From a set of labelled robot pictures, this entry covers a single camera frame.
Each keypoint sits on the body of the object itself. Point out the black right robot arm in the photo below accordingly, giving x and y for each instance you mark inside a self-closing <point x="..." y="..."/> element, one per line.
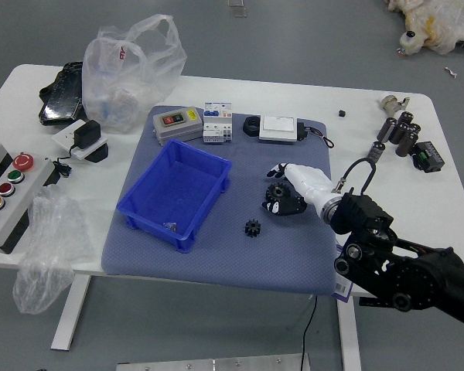
<point x="417" y="278"/>

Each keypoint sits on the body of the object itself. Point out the black table control panel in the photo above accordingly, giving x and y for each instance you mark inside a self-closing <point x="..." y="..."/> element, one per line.
<point x="365" y="301"/>

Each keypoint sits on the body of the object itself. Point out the black round plastic part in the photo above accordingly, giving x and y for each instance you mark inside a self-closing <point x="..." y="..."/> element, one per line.
<point x="251" y="126"/>

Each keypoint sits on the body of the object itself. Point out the white socket plate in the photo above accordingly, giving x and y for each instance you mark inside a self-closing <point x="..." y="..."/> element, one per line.
<point x="63" y="137"/>

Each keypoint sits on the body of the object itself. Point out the purple label tag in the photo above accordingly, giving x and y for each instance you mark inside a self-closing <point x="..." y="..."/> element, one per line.
<point x="344" y="288"/>

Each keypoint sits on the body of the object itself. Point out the black power adapter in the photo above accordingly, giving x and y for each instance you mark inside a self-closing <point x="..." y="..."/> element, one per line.
<point x="86" y="133"/>

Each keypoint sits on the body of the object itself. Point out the black cylindrical capacitor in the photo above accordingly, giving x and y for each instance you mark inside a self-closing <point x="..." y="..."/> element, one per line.
<point x="406" y="143"/>
<point x="398" y="133"/>
<point x="406" y="116"/>
<point x="375" y="150"/>
<point x="385" y="129"/>
<point x="414" y="127"/>

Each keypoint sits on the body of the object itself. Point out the small black gear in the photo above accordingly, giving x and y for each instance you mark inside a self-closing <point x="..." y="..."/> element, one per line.
<point x="251" y="228"/>

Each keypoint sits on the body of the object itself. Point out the grey multi-button control box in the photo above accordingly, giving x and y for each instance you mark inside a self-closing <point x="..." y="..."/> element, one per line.
<point x="7" y="193"/>

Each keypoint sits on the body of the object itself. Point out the white wall switch panel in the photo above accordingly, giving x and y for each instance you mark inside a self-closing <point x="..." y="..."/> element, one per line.
<point x="278" y="127"/>

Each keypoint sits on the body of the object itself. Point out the large clear plastic bag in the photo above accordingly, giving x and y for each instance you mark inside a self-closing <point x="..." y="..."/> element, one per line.
<point x="120" y="85"/>

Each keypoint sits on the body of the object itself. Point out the crumpled clear plastic bag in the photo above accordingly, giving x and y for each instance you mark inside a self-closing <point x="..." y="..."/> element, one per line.
<point x="50" y="247"/>

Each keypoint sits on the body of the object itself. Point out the black socket base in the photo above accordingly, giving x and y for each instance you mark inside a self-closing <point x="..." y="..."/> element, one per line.
<point x="98" y="154"/>

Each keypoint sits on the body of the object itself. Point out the grey push-button switch box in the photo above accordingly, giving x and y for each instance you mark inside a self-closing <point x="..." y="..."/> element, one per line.
<point x="178" y="123"/>

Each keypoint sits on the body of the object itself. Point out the blue-grey mat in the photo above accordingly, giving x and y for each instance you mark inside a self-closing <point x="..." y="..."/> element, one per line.
<point x="232" y="263"/>

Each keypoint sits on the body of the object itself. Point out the white circuit breaker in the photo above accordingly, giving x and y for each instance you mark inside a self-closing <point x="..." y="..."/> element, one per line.
<point x="217" y="123"/>

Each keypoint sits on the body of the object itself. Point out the clear plastic piece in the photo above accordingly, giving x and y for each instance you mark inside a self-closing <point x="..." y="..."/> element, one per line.
<point x="237" y="7"/>

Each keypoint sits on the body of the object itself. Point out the white table leg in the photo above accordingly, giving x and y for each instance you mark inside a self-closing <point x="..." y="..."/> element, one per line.
<point x="71" y="313"/>
<point x="350" y="336"/>

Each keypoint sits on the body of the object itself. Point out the grey metal plate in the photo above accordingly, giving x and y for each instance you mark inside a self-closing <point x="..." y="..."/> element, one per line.
<point x="216" y="364"/>

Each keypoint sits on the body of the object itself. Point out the metal valve fitting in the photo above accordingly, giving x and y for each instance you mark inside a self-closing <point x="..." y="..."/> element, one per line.
<point x="390" y="103"/>

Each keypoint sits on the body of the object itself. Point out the blue plastic box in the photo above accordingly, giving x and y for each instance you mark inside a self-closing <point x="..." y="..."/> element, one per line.
<point x="174" y="193"/>

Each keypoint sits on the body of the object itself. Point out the black terminal module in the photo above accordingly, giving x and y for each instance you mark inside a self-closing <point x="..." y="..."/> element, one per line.
<point x="429" y="156"/>

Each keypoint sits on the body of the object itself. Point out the big black gear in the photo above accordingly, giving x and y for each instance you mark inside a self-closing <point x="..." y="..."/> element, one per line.
<point x="275" y="191"/>

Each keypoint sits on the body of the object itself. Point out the small metal screws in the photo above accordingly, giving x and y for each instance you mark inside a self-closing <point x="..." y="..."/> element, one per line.
<point x="171" y="226"/>

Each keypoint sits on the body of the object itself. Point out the plastic-wrapped yellow toy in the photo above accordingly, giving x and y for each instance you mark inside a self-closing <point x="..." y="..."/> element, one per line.
<point x="437" y="23"/>

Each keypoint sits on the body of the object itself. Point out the white paper scrap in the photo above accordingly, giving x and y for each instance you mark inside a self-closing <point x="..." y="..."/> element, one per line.
<point x="450" y="72"/>

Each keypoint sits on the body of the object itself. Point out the black plastic tray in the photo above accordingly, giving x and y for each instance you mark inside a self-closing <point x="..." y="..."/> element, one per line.
<point x="60" y="96"/>

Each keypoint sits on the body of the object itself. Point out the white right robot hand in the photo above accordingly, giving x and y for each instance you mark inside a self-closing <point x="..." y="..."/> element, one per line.
<point x="307" y="181"/>

